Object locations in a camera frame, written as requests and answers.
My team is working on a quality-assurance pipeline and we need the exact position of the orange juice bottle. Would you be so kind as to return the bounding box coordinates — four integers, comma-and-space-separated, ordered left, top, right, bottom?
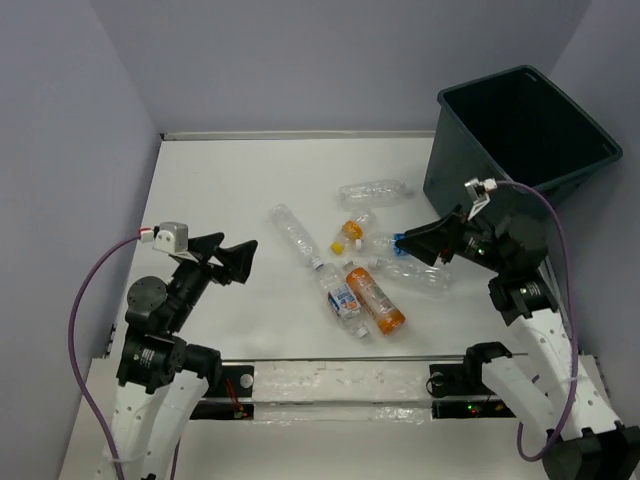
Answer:
343, 261, 406, 336

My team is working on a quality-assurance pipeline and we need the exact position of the dark green plastic bin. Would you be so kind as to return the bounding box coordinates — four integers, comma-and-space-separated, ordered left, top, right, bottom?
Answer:
422, 64, 624, 258

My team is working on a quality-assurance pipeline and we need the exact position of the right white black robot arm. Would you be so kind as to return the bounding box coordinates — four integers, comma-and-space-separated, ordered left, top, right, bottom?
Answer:
397, 206, 639, 479

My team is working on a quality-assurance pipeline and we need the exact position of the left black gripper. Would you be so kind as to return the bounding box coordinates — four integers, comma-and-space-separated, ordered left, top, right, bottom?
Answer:
167, 230, 258, 329

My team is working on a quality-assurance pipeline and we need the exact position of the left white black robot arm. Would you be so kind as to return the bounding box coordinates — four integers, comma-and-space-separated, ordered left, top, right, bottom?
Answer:
95, 222, 258, 479

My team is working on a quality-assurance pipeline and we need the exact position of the small bottle orange band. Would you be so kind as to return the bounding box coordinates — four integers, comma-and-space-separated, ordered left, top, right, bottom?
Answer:
329, 208, 377, 255

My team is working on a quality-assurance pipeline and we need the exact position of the clear crushed bottle near bin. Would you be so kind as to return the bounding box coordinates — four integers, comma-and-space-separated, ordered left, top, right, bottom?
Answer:
337, 179, 414, 210

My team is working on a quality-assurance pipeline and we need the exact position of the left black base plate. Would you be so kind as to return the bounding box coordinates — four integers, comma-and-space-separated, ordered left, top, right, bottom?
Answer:
190, 363, 255, 421

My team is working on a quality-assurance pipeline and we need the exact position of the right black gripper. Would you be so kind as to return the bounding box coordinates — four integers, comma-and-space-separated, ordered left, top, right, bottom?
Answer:
394, 204, 510, 274

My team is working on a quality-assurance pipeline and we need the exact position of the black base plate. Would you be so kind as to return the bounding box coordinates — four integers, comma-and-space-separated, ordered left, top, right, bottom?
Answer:
190, 363, 255, 421
425, 363, 515, 420

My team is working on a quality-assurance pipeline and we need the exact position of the clear bottle blue label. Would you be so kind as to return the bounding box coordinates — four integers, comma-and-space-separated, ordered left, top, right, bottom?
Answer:
354, 232, 408, 258

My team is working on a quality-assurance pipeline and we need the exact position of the clear bottle white blue cap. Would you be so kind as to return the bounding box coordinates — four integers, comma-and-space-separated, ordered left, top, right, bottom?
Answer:
368, 258, 452, 296

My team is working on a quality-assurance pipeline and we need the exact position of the long clear ribbed bottle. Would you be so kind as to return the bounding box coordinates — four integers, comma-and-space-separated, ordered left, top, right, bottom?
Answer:
269, 204, 325, 270

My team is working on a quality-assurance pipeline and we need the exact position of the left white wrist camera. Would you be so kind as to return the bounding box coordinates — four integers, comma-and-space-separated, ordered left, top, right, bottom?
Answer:
152, 221, 189, 256

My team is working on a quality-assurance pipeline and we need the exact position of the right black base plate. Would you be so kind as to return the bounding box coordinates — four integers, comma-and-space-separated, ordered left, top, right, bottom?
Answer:
425, 363, 515, 420

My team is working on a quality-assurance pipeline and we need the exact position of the bottle white blue orange label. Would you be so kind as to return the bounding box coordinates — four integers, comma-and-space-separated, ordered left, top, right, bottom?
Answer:
311, 257, 369, 339

